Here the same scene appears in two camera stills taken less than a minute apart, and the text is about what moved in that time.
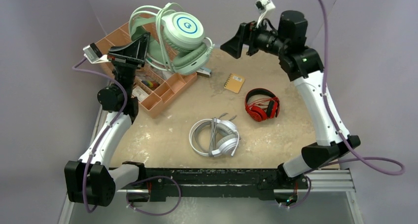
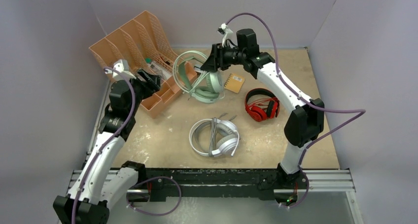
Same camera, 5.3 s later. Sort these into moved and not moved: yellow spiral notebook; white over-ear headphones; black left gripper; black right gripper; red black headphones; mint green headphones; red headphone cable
Moved: black right gripper; black left gripper; mint green headphones
Not moved: yellow spiral notebook; red headphone cable; white over-ear headphones; red black headphones
